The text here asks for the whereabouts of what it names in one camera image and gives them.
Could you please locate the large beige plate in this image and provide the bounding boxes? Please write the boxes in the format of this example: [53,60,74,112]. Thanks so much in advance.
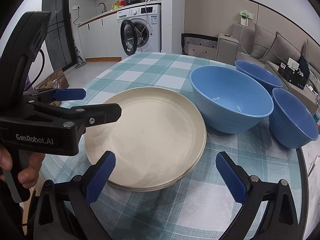
[84,87,205,188]

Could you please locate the dark blue bowl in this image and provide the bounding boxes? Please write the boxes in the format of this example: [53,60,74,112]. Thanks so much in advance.
[269,88,318,148]
[235,60,283,95]

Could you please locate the large light blue bowl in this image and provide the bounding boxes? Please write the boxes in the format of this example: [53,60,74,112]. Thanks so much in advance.
[189,66,274,134]

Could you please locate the small beige plate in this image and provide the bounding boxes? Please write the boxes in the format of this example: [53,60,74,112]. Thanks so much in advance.
[108,127,207,192]

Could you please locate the white kitchen counter cabinets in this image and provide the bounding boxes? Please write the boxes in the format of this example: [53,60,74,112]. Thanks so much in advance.
[79,14,124,61]

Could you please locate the kitchen faucet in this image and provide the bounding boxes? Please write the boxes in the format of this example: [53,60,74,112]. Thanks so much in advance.
[97,2,106,14]

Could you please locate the person's left hand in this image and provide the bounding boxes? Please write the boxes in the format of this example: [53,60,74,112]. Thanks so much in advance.
[0,146,46,189]

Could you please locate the yellow cardboard box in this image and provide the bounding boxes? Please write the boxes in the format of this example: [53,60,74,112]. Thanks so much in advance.
[45,99,61,107]

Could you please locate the teal checkered tablecloth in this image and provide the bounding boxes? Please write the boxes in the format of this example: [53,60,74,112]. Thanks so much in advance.
[41,53,306,239]

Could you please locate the white washing machine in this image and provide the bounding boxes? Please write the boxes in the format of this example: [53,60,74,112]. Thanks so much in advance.
[117,4,162,59]

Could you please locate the dark glass door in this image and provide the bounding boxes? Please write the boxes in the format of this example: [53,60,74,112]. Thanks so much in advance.
[42,0,76,71]

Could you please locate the grey bedside cabinet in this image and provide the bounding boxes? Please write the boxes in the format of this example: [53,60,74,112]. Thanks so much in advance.
[265,61,318,115]

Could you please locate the black box of items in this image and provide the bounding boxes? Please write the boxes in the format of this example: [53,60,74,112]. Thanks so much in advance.
[278,56,310,90]

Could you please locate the grey sofa cushion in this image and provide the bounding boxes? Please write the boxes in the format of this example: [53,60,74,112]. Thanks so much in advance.
[260,32,301,64]
[251,24,276,60]

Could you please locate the grey sofa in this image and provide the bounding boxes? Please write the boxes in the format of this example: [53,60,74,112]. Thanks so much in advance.
[215,23,320,71]

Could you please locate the wall socket with charger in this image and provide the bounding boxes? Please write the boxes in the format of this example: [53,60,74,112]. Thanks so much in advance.
[239,10,254,27]

